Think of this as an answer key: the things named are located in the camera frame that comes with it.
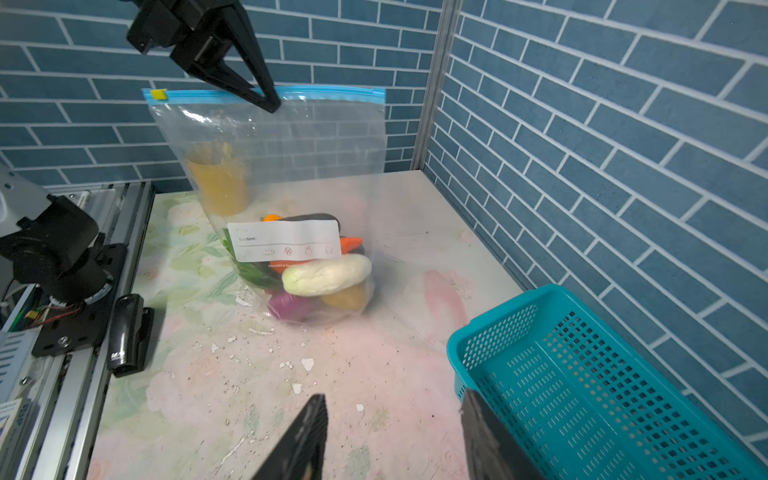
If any yellow toy potato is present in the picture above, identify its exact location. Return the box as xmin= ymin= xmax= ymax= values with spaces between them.
xmin=320 ymin=280 xmax=372 ymax=312

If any aluminium mounting rail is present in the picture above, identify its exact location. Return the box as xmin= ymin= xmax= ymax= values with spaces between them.
xmin=1 ymin=182 xmax=154 ymax=479

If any white toy garlic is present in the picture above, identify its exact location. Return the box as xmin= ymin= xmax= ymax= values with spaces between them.
xmin=282 ymin=254 xmax=372 ymax=297

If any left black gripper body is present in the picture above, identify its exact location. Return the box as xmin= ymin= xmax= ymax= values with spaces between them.
xmin=127 ymin=1 xmax=231 ymax=69

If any teal plastic basket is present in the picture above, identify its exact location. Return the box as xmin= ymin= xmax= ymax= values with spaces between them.
xmin=447 ymin=284 xmax=766 ymax=479

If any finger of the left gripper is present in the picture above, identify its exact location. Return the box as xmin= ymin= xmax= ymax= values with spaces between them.
xmin=219 ymin=1 xmax=281 ymax=113
xmin=170 ymin=50 xmax=273 ymax=113

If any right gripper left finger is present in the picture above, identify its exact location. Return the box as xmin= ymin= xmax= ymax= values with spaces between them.
xmin=251 ymin=394 xmax=328 ymax=480

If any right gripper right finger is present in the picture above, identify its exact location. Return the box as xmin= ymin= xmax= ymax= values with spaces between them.
xmin=461 ymin=389 xmax=544 ymax=480

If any black toy eggplant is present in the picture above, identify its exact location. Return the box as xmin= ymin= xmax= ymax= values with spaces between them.
xmin=280 ymin=213 xmax=341 ymax=231

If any black rectangular device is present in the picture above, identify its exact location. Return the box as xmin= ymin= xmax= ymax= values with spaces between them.
xmin=107 ymin=293 xmax=155 ymax=378

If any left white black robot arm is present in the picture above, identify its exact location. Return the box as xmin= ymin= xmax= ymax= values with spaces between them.
xmin=1 ymin=1 xmax=281 ymax=357

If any purple toy onion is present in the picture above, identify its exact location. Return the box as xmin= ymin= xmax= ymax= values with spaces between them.
xmin=267 ymin=291 xmax=316 ymax=322

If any clear zip top bag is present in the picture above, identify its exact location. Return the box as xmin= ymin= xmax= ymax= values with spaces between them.
xmin=144 ymin=85 xmax=387 ymax=323

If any yellow pen cup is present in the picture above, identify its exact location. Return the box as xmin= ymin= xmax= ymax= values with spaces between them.
xmin=186 ymin=142 xmax=250 ymax=217

